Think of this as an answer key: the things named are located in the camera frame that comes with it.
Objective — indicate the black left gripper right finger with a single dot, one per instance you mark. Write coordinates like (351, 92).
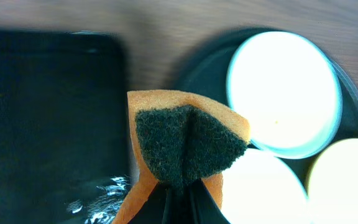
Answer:
(203, 208)

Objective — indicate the black rectangular tray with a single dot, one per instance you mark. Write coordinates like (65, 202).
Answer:
(63, 127)

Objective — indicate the black round tray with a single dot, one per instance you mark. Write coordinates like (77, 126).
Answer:
(204, 72)

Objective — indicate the light green plate top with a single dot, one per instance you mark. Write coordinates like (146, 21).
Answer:
(288, 90)

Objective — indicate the orange sponge with green scourer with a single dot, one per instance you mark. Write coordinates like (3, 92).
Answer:
(177, 138)

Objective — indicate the yellow plate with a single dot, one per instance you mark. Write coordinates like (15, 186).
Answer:
(332, 184)

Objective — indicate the light green plate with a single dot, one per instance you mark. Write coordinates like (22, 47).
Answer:
(288, 90)
(261, 188)

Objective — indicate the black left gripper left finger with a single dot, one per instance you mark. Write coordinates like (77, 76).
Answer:
(156, 210)

